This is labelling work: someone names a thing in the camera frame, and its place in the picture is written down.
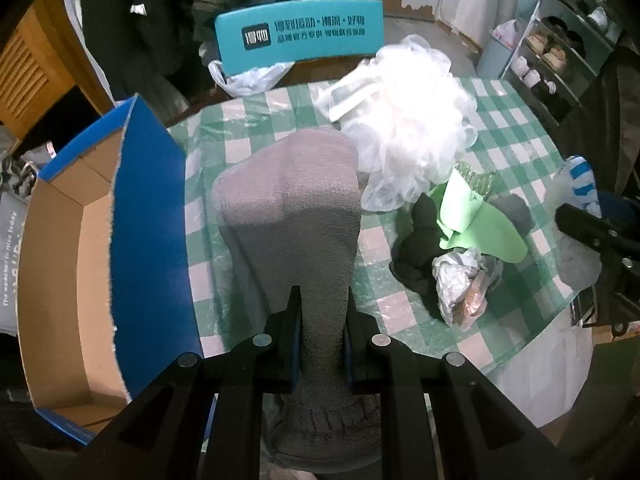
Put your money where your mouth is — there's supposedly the white blue striped sock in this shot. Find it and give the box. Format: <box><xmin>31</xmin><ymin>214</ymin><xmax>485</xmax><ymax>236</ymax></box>
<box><xmin>547</xmin><ymin>155</ymin><xmax>602</xmax><ymax>219</ymax></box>

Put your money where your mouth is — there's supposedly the light green cloth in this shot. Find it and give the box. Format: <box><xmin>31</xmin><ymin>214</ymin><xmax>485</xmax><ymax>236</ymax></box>
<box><xmin>431</xmin><ymin>169</ymin><xmax>527</xmax><ymax>264</ymax></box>

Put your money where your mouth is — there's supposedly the grey plastic bag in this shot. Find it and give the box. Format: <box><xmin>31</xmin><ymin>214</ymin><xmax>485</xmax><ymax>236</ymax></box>
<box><xmin>432</xmin><ymin>248</ymin><xmax>503</xmax><ymax>332</ymax></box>

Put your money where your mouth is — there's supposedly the black sock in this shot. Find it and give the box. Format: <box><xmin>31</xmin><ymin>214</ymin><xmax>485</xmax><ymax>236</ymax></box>
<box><xmin>390</xmin><ymin>194</ymin><xmax>445</xmax><ymax>320</ymax></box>

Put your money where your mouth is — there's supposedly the grey knitted cloth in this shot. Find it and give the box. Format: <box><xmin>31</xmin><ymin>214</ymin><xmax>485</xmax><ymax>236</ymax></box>
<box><xmin>212</xmin><ymin>127</ymin><xmax>381</xmax><ymax>474</ymax></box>

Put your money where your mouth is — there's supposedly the green checked tablecloth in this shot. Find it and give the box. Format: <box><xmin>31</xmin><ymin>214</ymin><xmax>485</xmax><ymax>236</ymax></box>
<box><xmin>170</xmin><ymin>78</ymin><xmax>574</xmax><ymax>372</ymax></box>

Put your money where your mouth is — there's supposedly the green bubble wrap piece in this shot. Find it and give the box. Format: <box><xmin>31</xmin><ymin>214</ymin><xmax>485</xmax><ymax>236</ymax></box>
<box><xmin>454</xmin><ymin>160</ymin><xmax>496</xmax><ymax>197</ymax></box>

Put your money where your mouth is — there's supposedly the blue cardboard box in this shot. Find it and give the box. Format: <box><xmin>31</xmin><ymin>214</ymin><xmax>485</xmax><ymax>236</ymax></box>
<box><xmin>16</xmin><ymin>96</ymin><xmax>202</xmax><ymax>443</ymax></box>

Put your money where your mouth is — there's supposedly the light blue trash bin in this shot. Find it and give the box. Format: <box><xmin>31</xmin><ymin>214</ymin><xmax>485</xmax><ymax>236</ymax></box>
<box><xmin>475</xmin><ymin>36</ymin><xmax>513</xmax><ymax>79</ymax></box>

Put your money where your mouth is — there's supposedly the shoe rack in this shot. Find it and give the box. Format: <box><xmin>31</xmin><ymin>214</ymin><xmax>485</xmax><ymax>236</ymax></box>
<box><xmin>501</xmin><ymin>0</ymin><xmax>624</xmax><ymax>129</ymax></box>

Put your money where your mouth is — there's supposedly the white mesh bath sponge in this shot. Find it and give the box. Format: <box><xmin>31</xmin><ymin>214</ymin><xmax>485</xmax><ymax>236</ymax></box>
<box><xmin>314</xmin><ymin>35</ymin><xmax>477</xmax><ymax>212</ymax></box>

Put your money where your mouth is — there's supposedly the grey tote bag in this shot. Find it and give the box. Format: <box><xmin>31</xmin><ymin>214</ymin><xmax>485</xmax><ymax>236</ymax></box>
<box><xmin>0</xmin><ymin>191</ymin><xmax>28</xmax><ymax>336</ymax></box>

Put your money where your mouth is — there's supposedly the white plastic bag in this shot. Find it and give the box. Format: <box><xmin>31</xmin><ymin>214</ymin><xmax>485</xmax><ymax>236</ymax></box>
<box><xmin>208</xmin><ymin>60</ymin><xmax>295</xmax><ymax>98</ymax></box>

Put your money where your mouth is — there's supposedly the teal shoe box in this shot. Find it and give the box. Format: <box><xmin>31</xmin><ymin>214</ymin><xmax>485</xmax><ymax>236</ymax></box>
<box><xmin>215</xmin><ymin>0</ymin><xmax>384</xmax><ymax>75</ymax></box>

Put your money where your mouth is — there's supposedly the wooden louvered wardrobe door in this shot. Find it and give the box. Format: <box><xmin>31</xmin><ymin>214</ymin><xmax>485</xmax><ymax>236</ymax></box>
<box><xmin>1</xmin><ymin>0</ymin><xmax>113</xmax><ymax>141</ymax></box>

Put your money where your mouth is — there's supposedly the black hanging jacket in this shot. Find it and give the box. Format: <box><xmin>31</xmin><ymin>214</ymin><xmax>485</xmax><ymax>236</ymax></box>
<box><xmin>80</xmin><ymin>0</ymin><xmax>208</xmax><ymax>100</ymax></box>

